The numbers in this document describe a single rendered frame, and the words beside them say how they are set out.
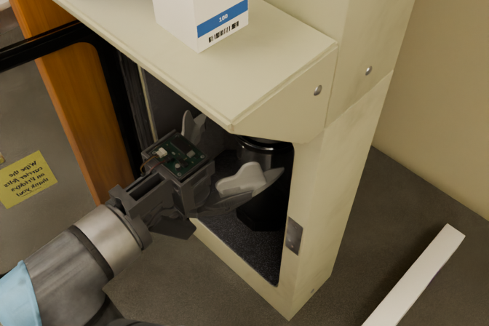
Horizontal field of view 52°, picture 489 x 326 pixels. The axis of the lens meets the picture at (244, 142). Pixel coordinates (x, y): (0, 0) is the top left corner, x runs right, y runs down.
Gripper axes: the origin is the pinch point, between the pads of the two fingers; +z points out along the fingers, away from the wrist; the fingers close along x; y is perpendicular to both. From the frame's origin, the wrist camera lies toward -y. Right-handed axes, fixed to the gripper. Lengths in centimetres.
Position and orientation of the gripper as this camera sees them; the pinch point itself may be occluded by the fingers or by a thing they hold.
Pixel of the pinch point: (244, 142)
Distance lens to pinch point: 68.5
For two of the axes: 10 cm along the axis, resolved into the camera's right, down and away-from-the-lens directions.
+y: 0.0, -6.4, -7.7
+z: 7.0, -5.5, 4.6
